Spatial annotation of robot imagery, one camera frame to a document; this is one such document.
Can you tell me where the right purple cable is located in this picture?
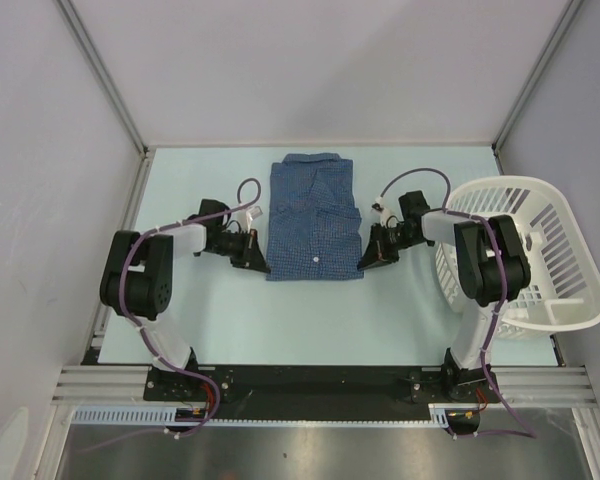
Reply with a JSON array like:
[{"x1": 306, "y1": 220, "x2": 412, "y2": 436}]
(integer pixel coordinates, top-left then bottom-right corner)
[{"x1": 377, "y1": 167, "x2": 539, "y2": 440}]

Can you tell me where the aluminium frame post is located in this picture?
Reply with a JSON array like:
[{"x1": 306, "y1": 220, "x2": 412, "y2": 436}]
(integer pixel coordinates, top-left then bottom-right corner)
[
  {"x1": 491, "y1": 0, "x2": 586, "y2": 156},
  {"x1": 55, "y1": 0, "x2": 148, "y2": 157}
]

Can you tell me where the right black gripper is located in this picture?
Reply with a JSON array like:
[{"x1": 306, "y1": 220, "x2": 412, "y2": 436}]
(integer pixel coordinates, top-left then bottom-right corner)
[{"x1": 358, "y1": 222, "x2": 423, "y2": 270}]

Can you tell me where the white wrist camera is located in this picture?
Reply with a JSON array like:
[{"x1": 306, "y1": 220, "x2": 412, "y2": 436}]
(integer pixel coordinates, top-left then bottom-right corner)
[
  {"x1": 237, "y1": 205, "x2": 263, "y2": 233},
  {"x1": 371, "y1": 196, "x2": 398, "y2": 227}
]

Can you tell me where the right aluminium frame post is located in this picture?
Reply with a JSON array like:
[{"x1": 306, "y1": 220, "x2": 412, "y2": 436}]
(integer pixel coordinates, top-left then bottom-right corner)
[{"x1": 491, "y1": 0, "x2": 586, "y2": 156}]

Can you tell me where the white plastic laundry basket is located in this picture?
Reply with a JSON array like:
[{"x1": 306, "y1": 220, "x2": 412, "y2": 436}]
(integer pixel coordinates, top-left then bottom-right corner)
[{"x1": 447, "y1": 176, "x2": 600, "y2": 340}]

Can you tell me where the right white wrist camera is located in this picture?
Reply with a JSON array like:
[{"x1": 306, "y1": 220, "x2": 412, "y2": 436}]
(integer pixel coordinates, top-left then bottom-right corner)
[{"x1": 371, "y1": 196, "x2": 398, "y2": 227}]

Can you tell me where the left aluminium frame post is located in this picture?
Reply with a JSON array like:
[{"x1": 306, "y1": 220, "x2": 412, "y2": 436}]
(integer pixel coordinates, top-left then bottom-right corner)
[{"x1": 55, "y1": 0, "x2": 148, "y2": 157}]

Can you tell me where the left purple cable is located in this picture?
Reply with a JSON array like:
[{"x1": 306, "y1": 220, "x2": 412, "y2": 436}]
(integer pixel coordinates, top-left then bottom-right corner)
[{"x1": 77, "y1": 176, "x2": 262, "y2": 454}]

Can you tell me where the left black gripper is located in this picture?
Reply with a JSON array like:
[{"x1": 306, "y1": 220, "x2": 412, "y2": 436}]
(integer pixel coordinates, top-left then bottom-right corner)
[{"x1": 208, "y1": 228, "x2": 270, "y2": 273}]

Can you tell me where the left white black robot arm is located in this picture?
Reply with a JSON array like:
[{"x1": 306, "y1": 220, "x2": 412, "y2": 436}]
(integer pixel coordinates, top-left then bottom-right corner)
[{"x1": 99, "y1": 199, "x2": 271, "y2": 400}]

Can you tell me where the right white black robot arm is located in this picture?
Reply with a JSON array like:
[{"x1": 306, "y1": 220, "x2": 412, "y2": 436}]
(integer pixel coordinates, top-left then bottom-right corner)
[{"x1": 357, "y1": 191, "x2": 531, "y2": 402}]

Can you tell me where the aluminium front rail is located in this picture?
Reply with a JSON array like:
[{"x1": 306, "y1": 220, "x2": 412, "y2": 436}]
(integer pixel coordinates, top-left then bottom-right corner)
[{"x1": 53, "y1": 365, "x2": 597, "y2": 408}]

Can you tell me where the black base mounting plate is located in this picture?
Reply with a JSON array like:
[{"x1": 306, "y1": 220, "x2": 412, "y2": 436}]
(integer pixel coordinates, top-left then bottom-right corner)
[{"x1": 143, "y1": 365, "x2": 499, "y2": 422}]

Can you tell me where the blue checkered long sleeve shirt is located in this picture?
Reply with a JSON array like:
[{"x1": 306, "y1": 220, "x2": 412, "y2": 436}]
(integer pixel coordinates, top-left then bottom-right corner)
[{"x1": 266, "y1": 153, "x2": 364, "y2": 282}]

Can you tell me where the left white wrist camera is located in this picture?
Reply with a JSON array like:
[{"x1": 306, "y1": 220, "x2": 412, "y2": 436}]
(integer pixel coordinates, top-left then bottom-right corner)
[{"x1": 237, "y1": 205, "x2": 263, "y2": 233}]

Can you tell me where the white slotted cable duct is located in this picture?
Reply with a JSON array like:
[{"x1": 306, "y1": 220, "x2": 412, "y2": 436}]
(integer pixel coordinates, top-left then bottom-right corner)
[{"x1": 71, "y1": 406, "x2": 477, "y2": 429}]

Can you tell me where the purple cable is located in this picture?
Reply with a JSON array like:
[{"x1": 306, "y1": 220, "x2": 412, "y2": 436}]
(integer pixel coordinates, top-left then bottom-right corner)
[
  {"x1": 77, "y1": 176, "x2": 262, "y2": 454},
  {"x1": 377, "y1": 167, "x2": 539, "y2": 440}
]

